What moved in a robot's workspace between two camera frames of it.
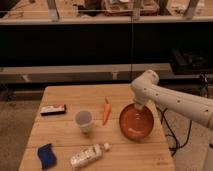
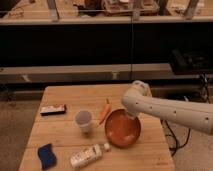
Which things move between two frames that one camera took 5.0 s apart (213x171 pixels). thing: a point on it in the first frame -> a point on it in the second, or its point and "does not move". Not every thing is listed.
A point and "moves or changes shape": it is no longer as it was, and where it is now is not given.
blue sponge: (47, 156) does not move
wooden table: (95, 128) does not move
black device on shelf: (187, 61) does not move
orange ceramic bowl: (136, 124) moves or changes shape
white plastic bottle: (89, 154) does not move
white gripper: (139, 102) -> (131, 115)
